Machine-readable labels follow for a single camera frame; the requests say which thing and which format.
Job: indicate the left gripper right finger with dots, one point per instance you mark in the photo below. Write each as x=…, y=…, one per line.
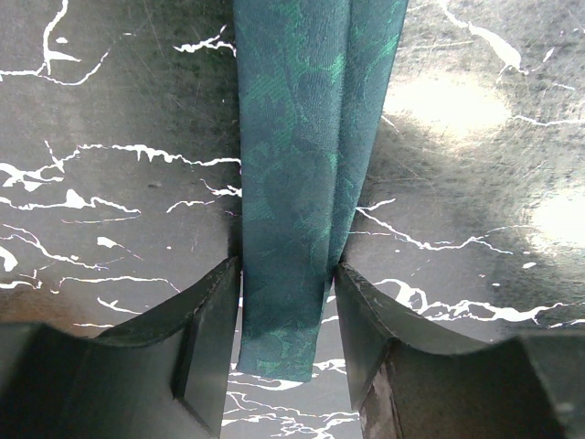
x=409, y=377

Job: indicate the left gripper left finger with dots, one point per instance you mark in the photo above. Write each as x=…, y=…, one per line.
x=162, y=374

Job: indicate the dark green tie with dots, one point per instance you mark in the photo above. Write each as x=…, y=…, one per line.
x=313, y=77

